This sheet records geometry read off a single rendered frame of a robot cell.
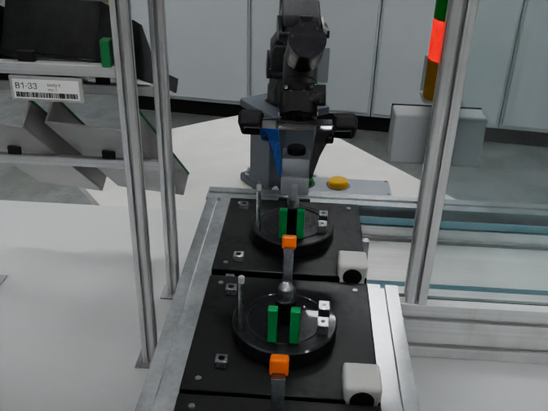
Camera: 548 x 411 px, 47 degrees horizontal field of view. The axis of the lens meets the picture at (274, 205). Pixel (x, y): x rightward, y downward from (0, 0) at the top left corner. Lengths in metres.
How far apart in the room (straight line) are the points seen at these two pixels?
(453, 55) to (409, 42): 3.22
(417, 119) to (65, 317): 0.64
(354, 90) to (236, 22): 0.86
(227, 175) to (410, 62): 2.65
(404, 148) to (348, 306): 0.24
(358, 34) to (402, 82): 0.41
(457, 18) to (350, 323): 0.42
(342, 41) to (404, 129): 3.20
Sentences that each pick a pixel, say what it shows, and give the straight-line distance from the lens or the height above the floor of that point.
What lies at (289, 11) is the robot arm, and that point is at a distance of 1.06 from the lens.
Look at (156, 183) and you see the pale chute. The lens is 1.13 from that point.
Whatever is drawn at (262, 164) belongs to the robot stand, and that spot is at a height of 0.93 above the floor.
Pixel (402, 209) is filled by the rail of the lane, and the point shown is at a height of 0.95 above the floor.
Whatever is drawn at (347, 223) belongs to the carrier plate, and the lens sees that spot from 1.12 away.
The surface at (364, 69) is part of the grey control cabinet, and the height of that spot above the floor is 0.41.
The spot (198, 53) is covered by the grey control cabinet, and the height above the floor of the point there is 0.43.
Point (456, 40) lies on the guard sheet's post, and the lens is 0.80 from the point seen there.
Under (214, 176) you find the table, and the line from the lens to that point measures 1.53.
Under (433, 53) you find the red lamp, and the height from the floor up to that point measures 1.32.
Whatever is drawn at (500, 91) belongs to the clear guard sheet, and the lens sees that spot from 0.84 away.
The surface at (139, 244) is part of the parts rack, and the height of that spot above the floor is 1.07.
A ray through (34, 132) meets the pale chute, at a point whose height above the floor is 1.17.
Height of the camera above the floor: 1.52
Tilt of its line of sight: 28 degrees down
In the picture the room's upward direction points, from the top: 2 degrees clockwise
